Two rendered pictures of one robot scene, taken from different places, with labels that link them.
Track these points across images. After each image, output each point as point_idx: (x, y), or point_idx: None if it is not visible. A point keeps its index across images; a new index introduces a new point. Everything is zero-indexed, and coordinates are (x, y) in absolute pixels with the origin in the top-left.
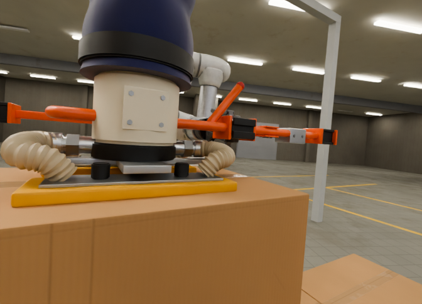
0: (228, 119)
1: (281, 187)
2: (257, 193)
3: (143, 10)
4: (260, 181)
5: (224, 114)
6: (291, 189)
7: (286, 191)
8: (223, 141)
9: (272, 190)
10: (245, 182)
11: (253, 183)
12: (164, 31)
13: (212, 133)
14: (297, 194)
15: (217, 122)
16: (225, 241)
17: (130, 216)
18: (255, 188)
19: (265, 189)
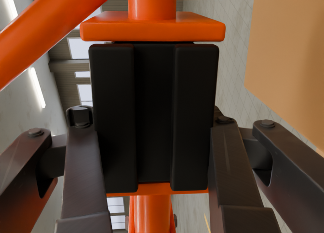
0: (118, 11)
1: (262, 85)
2: None
3: None
4: (289, 100)
5: (38, 160)
6: (254, 88)
7: (253, 61)
8: (235, 125)
9: (262, 48)
10: (300, 49)
11: (288, 58)
12: None
13: (228, 208)
14: (246, 63)
15: (120, 17)
16: None
17: None
18: (273, 21)
19: (267, 38)
